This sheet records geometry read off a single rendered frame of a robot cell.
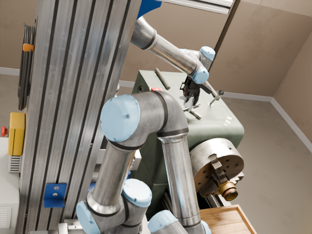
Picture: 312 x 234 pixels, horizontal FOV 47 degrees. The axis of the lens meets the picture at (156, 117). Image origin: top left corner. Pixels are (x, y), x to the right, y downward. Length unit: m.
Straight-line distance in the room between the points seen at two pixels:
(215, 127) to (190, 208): 0.98
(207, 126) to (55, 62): 1.11
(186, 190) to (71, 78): 0.46
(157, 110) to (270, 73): 4.28
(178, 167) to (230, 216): 1.11
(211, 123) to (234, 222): 0.55
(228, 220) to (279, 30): 3.21
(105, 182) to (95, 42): 0.41
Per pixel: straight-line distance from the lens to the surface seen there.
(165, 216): 0.97
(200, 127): 1.95
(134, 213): 1.29
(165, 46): 1.52
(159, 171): 2.02
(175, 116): 1.00
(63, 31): 1.02
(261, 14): 4.60
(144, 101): 0.95
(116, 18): 1.02
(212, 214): 2.06
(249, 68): 4.95
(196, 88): 1.89
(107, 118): 0.96
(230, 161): 1.95
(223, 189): 1.90
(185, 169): 1.05
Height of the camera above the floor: 2.32
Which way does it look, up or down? 34 degrees down
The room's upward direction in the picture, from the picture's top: 21 degrees clockwise
